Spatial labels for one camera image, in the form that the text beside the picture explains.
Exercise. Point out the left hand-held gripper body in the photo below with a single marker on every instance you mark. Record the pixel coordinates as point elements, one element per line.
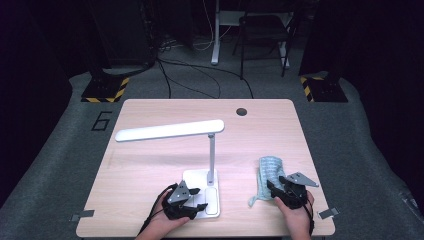
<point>178,205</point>

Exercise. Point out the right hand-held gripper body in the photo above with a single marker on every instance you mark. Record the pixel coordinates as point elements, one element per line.
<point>293,195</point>

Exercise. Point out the light blue cloth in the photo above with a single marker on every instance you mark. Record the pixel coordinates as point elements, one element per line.
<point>270,173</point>

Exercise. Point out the white desk lamp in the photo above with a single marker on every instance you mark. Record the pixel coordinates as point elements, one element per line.
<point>170,130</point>

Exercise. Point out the person's right hand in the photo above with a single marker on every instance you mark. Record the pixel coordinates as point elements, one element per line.
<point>296,220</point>

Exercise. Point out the person's left hand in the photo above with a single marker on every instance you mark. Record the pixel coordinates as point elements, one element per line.
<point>165,226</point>

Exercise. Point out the grey tape strip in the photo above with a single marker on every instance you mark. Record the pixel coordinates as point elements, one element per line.
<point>83,214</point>
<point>328,213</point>

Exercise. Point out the black round table grommet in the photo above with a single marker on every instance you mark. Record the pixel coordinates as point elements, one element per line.
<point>241,112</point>

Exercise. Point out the black stand with striped base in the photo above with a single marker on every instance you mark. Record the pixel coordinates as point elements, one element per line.
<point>325,90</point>
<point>106,87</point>

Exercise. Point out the black chair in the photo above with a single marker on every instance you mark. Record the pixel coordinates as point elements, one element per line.
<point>263,30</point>

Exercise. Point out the black cabinet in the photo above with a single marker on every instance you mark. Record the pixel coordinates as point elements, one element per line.
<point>123,33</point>

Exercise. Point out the white desk frame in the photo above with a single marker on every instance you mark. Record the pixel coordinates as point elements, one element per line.
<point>216,36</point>

